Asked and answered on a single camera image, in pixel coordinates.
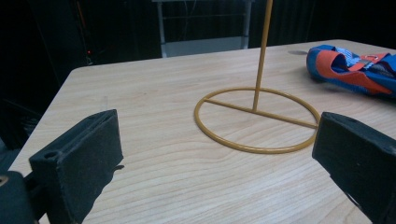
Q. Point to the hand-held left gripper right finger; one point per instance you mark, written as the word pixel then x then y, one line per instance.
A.
pixel 358 155

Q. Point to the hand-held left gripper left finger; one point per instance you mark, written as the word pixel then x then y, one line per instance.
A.
pixel 77 161

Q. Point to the grey metal chair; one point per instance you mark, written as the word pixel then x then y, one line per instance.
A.
pixel 202 45

